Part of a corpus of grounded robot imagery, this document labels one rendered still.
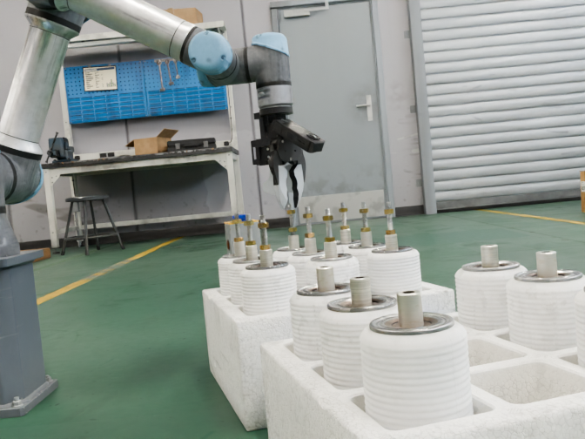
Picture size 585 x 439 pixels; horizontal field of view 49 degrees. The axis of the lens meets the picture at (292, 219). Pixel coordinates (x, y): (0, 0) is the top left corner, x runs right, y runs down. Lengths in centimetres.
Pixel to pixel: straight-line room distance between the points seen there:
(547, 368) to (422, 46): 564
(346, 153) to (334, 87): 63
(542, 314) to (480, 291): 12
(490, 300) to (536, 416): 31
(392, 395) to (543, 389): 22
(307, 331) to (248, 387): 30
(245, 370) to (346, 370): 40
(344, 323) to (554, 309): 25
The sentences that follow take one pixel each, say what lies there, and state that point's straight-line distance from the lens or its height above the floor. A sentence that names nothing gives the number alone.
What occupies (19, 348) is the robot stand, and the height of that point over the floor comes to 12.
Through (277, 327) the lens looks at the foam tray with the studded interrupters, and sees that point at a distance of 105.
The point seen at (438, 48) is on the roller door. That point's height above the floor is 153.
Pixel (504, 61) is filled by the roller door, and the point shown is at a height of 136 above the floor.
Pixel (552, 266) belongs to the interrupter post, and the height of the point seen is 26.
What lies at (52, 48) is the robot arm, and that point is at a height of 72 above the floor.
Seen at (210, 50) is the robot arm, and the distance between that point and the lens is 123.
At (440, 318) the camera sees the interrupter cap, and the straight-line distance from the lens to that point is 60.
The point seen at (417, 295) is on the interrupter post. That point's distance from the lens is 58.
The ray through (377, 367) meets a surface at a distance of 57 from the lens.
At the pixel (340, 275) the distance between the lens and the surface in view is 110.
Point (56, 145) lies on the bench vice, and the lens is 566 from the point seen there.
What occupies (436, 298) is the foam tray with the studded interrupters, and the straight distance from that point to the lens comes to 115.
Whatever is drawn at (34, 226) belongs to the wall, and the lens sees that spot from 663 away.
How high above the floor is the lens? 39
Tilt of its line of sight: 3 degrees down
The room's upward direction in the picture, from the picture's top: 5 degrees counter-clockwise
